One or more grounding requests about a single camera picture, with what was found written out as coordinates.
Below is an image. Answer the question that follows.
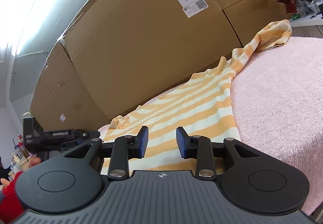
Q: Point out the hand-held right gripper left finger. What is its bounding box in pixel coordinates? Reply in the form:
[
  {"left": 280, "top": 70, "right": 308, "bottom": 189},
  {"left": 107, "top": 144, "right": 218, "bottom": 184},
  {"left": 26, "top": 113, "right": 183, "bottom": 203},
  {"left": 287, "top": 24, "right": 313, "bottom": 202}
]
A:
[{"left": 64, "top": 125, "right": 149, "bottom": 181}]

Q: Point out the person's left forearm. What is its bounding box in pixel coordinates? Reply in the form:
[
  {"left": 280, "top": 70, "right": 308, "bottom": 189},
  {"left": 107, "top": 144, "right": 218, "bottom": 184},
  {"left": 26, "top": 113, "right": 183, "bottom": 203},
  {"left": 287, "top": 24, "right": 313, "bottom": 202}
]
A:
[{"left": 0, "top": 170, "right": 26, "bottom": 217}]

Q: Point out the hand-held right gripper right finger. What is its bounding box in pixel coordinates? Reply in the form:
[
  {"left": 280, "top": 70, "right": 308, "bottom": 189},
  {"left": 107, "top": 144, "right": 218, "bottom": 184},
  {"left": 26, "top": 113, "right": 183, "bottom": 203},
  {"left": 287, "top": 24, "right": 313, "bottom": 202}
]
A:
[{"left": 176, "top": 126, "right": 260, "bottom": 179}]

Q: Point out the pink fleece blanket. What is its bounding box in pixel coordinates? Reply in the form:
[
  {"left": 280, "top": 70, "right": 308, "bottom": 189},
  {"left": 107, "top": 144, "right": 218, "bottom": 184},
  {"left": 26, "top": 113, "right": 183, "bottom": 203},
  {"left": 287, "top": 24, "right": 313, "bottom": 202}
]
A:
[{"left": 97, "top": 36, "right": 323, "bottom": 217}]

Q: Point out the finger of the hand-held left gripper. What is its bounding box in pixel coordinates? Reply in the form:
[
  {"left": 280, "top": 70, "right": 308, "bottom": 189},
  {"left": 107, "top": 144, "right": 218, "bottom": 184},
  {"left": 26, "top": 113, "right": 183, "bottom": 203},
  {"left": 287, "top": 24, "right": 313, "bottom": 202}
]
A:
[{"left": 73, "top": 128, "right": 101, "bottom": 145}]

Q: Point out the white table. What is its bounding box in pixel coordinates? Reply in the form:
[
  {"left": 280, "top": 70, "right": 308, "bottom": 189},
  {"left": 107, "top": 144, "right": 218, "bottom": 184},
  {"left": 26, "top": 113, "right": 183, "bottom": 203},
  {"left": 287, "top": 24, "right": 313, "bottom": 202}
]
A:
[{"left": 290, "top": 13, "right": 323, "bottom": 28}]

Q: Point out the large labelled cardboard box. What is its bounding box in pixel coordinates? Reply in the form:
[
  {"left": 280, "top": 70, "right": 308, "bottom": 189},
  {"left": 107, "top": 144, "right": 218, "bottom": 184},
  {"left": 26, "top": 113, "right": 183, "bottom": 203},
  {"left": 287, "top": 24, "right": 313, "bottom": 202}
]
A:
[{"left": 63, "top": 0, "right": 247, "bottom": 119}]

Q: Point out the person's left hand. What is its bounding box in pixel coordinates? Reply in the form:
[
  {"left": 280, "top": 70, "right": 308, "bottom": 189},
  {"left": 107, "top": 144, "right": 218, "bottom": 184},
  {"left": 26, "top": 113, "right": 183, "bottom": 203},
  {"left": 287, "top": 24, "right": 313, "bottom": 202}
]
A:
[{"left": 27, "top": 156, "right": 41, "bottom": 170}]

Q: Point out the cardboard box with small label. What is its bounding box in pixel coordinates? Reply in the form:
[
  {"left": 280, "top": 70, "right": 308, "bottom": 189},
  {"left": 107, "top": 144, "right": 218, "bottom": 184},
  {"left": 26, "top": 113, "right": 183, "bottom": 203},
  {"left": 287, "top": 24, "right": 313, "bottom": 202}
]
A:
[{"left": 29, "top": 41, "right": 112, "bottom": 131}]

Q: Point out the orange white striped shirt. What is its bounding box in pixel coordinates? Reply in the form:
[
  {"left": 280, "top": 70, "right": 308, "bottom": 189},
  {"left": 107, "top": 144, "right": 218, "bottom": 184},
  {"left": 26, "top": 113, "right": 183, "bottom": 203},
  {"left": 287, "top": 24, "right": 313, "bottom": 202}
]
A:
[{"left": 100, "top": 19, "right": 293, "bottom": 177}]

